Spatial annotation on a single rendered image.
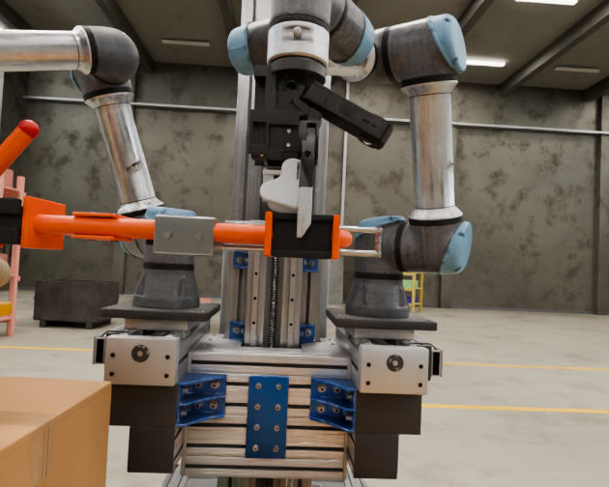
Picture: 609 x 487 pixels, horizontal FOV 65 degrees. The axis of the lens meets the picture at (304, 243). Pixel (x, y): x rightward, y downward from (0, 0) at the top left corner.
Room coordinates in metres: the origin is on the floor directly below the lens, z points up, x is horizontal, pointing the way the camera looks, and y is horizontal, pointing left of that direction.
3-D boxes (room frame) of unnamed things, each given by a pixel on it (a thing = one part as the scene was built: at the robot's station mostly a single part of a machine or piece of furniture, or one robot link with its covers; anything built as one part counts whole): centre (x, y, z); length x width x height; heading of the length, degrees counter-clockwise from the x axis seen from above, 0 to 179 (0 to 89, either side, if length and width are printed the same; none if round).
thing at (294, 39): (0.58, 0.02, 1.41); 0.08 x 0.08 x 0.05
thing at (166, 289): (1.13, 0.31, 1.09); 0.15 x 0.15 x 0.10
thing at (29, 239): (0.58, 0.35, 1.19); 0.10 x 0.08 x 0.06; 179
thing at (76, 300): (7.61, 3.50, 0.35); 1.02 x 0.83 x 0.69; 94
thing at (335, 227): (0.57, 0.00, 1.18); 0.08 x 0.07 x 0.05; 89
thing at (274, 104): (0.58, 0.03, 1.33); 0.09 x 0.08 x 0.12; 89
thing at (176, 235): (0.58, 0.14, 1.18); 0.07 x 0.07 x 0.04; 89
